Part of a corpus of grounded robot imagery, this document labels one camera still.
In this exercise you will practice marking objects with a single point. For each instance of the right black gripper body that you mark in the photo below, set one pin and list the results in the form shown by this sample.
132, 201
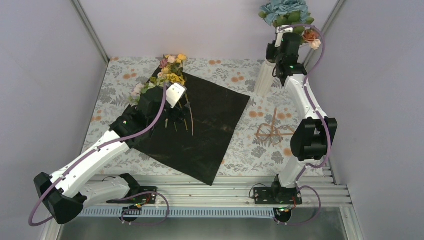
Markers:
269, 55

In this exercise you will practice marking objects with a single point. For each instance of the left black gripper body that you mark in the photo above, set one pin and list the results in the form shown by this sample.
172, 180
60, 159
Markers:
175, 116

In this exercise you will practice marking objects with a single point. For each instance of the black wrapping paper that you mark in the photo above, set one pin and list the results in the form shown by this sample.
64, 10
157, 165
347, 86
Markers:
197, 146

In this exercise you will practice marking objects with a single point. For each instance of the pink orange rose stem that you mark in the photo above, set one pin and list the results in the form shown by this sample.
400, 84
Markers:
311, 38

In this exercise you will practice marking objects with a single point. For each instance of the colourful artificial flower bouquet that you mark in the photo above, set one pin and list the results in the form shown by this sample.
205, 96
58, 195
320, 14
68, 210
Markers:
159, 79

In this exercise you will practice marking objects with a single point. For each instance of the blue rose stem bunch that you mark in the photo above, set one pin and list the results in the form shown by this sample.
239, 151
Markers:
278, 13

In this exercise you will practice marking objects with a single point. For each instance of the tan raffia ribbon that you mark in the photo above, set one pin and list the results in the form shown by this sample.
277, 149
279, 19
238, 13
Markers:
271, 133

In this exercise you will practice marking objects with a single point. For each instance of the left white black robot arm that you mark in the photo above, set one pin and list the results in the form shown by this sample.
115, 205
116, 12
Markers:
67, 192

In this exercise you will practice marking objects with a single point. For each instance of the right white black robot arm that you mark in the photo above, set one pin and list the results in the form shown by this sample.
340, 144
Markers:
312, 140

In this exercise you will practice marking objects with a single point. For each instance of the white ribbed ceramic vase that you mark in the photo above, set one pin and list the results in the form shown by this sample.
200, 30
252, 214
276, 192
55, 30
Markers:
265, 79

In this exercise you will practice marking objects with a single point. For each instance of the floral patterned table mat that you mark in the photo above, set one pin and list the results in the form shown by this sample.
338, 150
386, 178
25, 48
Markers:
245, 156

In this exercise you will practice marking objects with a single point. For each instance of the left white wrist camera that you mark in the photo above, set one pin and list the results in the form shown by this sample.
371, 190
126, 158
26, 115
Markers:
174, 93

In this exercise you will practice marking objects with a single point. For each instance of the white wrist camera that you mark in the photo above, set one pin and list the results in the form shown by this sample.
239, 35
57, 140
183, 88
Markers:
280, 31
174, 93

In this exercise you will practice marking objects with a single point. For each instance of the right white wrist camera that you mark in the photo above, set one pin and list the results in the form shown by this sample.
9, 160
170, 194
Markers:
280, 31

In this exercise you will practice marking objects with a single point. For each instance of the right vertical aluminium post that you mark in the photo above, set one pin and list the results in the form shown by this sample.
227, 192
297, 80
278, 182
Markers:
324, 12

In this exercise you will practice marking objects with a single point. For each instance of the vertical aluminium post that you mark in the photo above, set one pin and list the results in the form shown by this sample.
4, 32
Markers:
324, 12
90, 30

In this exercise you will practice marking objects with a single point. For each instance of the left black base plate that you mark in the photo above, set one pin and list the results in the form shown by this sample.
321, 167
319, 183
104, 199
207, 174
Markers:
149, 198

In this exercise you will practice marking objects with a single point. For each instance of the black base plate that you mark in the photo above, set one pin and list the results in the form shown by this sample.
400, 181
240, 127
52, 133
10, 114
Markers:
149, 198
263, 196

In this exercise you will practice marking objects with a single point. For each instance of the aluminium rail frame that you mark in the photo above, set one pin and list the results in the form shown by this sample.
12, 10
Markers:
225, 195

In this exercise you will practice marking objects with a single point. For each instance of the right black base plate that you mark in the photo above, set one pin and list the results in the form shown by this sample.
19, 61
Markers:
263, 196

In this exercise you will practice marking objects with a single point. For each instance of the left vertical aluminium post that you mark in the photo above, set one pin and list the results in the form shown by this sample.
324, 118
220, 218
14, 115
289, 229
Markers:
90, 30

